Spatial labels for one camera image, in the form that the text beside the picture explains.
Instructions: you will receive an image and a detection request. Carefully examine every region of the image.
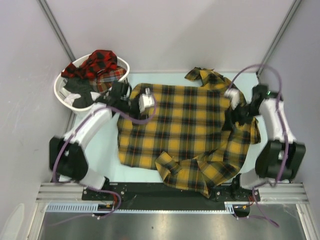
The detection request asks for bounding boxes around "yellow plaid long sleeve shirt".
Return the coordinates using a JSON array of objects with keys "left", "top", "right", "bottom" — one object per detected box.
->
[{"left": 117, "top": 67, "right": 261, "bottom": 197}]

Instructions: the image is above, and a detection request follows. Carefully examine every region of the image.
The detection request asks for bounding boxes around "white plastic laundry basket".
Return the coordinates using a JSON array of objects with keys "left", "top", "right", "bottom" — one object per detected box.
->
[{"left": 53, "top": 56, "right": 130, "bottom": 118}]

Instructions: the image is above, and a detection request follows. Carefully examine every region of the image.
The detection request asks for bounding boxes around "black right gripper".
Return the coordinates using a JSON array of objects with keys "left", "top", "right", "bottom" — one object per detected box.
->
[{"left": 220, "top": 100, "right": 262, "bottom": 133}]

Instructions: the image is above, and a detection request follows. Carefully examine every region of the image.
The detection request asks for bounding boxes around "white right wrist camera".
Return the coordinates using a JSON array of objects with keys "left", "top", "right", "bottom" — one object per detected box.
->
[{"left": 223, "top": 88, "right": 240, "bottom": 110}]

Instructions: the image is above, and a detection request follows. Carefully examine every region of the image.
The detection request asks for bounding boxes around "dark grey garment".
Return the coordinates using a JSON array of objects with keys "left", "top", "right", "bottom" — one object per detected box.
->
[{"left": 63, "top": 78, "right": 100, "bottom": 109}]

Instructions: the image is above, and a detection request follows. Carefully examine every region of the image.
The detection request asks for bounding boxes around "red tan plaid shirt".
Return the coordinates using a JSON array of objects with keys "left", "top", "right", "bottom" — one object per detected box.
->
[{"left": 93, "top": 66, "right": 127, "bottom": 93}]

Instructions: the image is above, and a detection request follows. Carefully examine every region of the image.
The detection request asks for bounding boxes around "white cable duct rail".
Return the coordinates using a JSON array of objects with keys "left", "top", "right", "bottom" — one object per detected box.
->
[{"left": 45, "top": 202, "right": 250, "bottom": 216}]

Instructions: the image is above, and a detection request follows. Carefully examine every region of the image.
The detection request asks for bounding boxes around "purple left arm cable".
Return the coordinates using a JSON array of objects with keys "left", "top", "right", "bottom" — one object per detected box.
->
[{"left": 49, "top": 94, "right": 158, "bottom": 221}]

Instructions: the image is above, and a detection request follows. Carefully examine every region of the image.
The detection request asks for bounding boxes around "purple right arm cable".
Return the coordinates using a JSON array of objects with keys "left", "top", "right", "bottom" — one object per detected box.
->
[{"left": 224, "top": 63, "right": 291, "bottom": 228}]

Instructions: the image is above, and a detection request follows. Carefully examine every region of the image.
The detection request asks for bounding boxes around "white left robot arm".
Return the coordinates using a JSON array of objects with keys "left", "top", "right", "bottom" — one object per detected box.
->
[{"left": 49, "top": 81, "right": 145, "bottom": 200}]

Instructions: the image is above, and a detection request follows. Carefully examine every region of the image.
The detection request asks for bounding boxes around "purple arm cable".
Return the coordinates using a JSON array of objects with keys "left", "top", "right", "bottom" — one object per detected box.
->
[
  {"left": 224, "top": 63, "right": 291, "bottom": 228},
  {"left": 49, "top": 94, "right": 158, "bottom": 221}
]

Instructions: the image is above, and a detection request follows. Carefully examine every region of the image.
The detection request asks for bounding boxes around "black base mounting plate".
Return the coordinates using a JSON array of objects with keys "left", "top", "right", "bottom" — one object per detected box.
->
[{"left": 81, "top": 181, "right": 261, "bottom": 211}]

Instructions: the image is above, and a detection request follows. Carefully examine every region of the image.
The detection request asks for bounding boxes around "red black checkered shirt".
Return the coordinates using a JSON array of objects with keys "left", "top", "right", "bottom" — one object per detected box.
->
[{"left": 61, "top": 50, "right": 118, "bottom": 80}]

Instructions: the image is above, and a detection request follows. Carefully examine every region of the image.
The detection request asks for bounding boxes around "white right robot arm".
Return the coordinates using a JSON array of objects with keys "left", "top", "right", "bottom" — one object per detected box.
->
[{"left": 222, "top": 84, "right": 306, "bottom": 201}]

